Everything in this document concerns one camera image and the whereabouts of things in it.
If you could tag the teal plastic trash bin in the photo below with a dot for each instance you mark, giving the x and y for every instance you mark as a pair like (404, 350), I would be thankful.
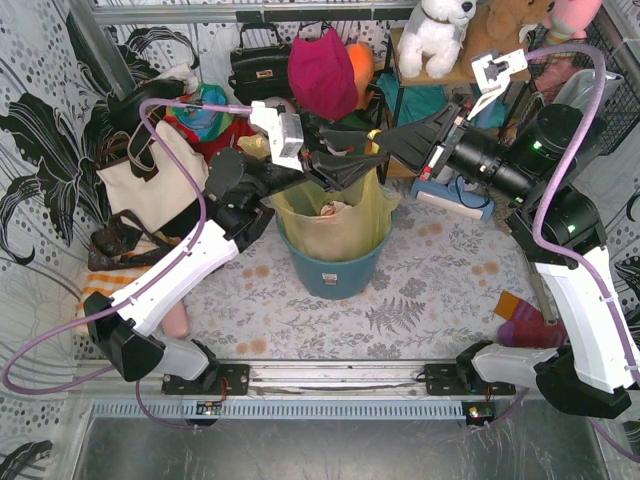
(334, 280)

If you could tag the black wire basket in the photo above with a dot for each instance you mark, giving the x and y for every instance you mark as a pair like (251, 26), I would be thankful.
(621, 112)

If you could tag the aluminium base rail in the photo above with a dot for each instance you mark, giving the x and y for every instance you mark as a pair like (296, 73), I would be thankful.
(350, 380)

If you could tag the crumpled paper trash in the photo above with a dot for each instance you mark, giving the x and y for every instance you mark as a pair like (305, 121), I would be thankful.
(334, 207)

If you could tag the black cloth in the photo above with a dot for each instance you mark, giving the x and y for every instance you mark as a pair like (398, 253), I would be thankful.
(179, 227)

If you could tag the brown patterned handbag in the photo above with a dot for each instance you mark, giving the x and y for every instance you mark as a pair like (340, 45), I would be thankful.
(125, 243)

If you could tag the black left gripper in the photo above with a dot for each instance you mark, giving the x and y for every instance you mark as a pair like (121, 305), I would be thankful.
(304, 163)

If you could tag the black hat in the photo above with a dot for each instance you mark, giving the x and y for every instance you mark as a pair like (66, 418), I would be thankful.
(123, 114)

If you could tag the yellow plastic trash bag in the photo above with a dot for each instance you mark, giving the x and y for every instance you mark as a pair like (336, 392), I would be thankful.
(346, 236)

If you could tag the white fluffy plush lamb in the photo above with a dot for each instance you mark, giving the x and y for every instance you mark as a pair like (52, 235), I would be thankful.
(279, 102)

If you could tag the blue lint roller mop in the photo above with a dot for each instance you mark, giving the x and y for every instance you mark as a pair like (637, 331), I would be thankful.
(453, 197)

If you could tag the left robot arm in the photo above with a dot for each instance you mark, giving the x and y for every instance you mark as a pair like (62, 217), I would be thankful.
(125, 325)

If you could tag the magenta cloth bag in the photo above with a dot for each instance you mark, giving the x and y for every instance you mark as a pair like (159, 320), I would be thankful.
(321, 76)

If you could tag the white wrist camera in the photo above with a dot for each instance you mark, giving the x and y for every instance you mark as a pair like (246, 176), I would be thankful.
(492, 74)
(284, 132)

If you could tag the teal folded cloth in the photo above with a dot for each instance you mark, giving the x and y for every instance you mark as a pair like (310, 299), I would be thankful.
(419, 101)

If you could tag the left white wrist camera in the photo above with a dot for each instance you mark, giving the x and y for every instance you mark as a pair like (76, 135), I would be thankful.
(284, 132)

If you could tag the white plush dog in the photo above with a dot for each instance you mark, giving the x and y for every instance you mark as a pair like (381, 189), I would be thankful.
(432, 38)

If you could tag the pink soft object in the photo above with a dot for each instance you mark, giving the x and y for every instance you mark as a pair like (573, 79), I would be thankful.
(176, 323)

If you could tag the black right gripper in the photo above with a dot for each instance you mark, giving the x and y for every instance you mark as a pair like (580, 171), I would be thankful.
(437, 148)

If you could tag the silver foil pouch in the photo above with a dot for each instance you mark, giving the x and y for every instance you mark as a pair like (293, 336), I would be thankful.
(577, 91)

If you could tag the pink plush toy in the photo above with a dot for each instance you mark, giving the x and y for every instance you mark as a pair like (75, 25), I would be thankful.
(568, 20)

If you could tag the cream canvas tote bag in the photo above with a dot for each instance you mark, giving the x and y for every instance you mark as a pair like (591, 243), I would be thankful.
(160, 195)

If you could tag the black leather handbag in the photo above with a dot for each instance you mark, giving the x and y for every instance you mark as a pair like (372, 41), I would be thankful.
(260, 73)

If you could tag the brown teddy bear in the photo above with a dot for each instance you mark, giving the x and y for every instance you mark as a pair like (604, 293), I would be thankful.
(497, 25)

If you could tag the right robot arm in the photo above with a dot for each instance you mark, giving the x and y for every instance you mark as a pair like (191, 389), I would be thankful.
(590, 372)

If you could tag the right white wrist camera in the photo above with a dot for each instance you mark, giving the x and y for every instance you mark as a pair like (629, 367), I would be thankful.
(492, 74)

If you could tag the red cloth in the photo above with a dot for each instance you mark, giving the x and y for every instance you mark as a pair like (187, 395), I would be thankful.
(238, 128)

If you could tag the colourful patterned cloth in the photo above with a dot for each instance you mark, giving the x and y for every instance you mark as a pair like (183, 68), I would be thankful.
(198, 125)

